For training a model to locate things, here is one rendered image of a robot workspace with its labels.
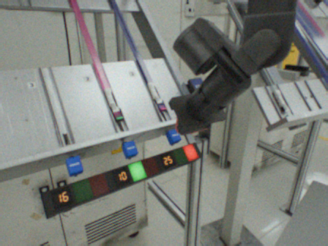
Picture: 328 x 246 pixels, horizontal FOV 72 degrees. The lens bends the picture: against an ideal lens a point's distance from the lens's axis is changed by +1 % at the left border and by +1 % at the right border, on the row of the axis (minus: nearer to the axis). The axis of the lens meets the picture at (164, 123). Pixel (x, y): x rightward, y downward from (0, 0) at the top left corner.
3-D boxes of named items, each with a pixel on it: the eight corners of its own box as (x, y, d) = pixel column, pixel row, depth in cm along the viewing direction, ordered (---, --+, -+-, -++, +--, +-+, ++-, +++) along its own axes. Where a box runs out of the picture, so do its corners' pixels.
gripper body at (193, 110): (165, 102, 42) (184, 78, 35) (207, 94, 47) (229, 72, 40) (180, 134, 40) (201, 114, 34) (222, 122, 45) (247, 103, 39)
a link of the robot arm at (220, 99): (243, 91, 30) (263, 77, 33) (210, 53, 31) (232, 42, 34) (214, 116, 36) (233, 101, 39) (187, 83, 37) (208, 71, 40)
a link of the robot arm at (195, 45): (287, 43, 26) (288, 47, 33) (222, -26, 28) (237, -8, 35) (210, 107, 32) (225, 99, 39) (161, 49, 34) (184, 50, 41)
